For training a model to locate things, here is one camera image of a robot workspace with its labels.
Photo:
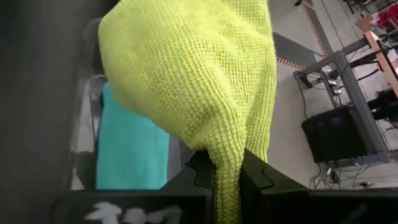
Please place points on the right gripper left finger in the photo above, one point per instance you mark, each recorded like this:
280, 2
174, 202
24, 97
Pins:
140, 208

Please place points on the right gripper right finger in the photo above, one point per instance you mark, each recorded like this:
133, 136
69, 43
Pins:
311, 208

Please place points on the teal blue microfiber towel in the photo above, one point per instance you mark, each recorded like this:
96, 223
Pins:
130, 155

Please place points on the clear plastic bin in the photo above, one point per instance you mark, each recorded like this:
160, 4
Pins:
82, 130

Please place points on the yellow-green microfiber towel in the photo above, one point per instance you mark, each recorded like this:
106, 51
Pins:
186, 77

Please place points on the black computer blue lights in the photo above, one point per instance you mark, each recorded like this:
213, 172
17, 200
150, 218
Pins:
335, 133

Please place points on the black hazard-striped floor mat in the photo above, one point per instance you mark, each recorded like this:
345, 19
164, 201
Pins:
298, 46

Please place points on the light wooden table top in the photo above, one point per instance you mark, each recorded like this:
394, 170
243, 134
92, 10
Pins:
382, 59

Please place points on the red plastic crate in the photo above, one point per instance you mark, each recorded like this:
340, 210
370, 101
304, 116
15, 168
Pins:
387, 15

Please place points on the grey metal desk frame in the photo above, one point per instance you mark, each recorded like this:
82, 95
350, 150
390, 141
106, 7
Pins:
351, 87

